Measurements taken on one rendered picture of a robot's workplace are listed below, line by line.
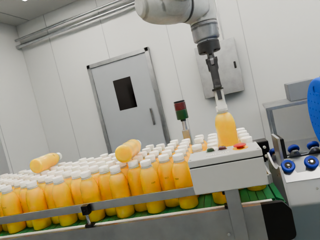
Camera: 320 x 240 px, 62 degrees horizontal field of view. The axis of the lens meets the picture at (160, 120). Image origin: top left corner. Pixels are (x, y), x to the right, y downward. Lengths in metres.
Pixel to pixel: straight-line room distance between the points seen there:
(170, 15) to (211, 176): 0.47
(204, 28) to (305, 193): 0.64
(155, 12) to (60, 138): 5.07
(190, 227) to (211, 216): 0.08
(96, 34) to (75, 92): 1.17
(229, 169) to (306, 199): 0.37
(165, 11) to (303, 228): 0.86
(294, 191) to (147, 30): 4.05
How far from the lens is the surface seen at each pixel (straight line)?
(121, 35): 4.92
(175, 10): 0.82
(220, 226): 0.94
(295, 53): 4.44
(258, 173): 0.76
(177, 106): 1.41
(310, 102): 1.21
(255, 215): 0.93
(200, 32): 0.91
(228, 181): 0.76
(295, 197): 1.04
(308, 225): 1.11
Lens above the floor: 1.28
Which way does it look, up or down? 4 degrees down
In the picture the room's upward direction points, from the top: 13 degrees counter-clockwise
